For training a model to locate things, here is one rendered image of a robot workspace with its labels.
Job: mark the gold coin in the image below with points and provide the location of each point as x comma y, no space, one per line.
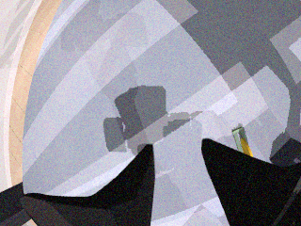
245,147

